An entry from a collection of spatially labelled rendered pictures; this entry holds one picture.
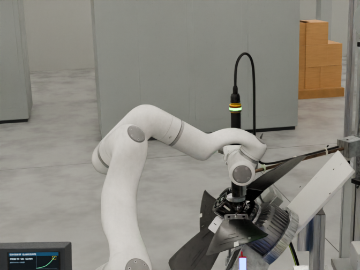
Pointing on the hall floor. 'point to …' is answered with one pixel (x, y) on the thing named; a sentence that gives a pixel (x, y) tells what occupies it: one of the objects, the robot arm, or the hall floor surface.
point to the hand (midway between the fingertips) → (235, 146)
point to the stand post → (317, 241)
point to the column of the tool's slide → (355, 173)
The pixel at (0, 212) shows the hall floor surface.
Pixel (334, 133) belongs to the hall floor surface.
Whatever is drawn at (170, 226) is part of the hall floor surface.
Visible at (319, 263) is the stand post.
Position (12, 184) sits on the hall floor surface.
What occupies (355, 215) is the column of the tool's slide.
